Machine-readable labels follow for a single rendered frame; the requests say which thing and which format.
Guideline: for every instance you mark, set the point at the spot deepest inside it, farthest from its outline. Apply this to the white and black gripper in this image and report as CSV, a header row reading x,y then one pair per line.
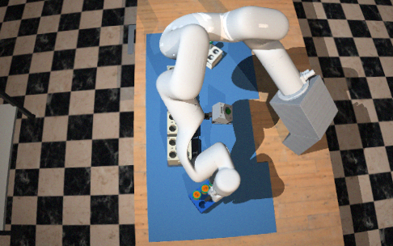
x,y
215,198

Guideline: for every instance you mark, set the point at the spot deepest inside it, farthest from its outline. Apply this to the blue bench mat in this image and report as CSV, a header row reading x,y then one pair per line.
x,y
249,209

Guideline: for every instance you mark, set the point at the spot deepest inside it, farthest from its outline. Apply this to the white tube rack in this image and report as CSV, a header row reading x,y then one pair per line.
x,y
214,57

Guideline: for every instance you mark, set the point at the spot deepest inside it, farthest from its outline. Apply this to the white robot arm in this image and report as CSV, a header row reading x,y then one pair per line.
x,y
255,26

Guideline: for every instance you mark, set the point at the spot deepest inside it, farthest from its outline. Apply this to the blue tube rack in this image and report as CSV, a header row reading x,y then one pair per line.
x,y
201,204

